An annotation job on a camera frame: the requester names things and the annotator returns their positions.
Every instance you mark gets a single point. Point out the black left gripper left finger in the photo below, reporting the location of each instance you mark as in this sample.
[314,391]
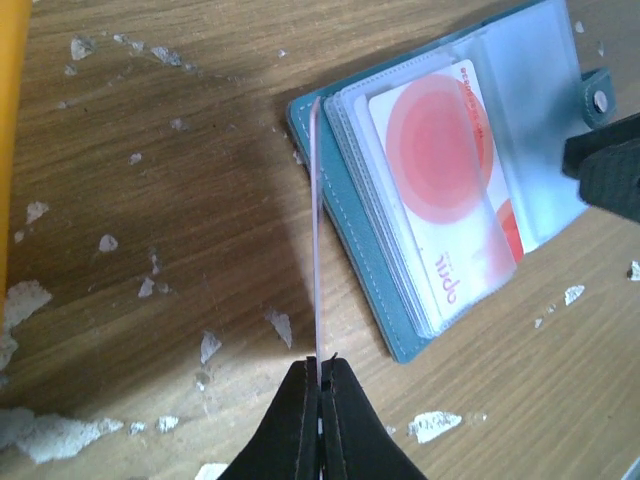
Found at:
[285,444]

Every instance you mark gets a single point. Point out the orange middle tray bin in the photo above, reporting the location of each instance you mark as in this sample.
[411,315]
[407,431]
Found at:
[15,16]

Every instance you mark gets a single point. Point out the blue leather card holder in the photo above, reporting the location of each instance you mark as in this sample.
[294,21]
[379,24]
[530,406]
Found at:
[536,97]

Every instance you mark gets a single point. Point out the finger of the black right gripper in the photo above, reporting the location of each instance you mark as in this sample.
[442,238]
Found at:
[605,162]

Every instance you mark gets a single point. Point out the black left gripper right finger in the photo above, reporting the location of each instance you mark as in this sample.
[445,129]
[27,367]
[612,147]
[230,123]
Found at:
[356,444]

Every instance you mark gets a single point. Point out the red circle April card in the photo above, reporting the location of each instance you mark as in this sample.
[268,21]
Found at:
[453,205]

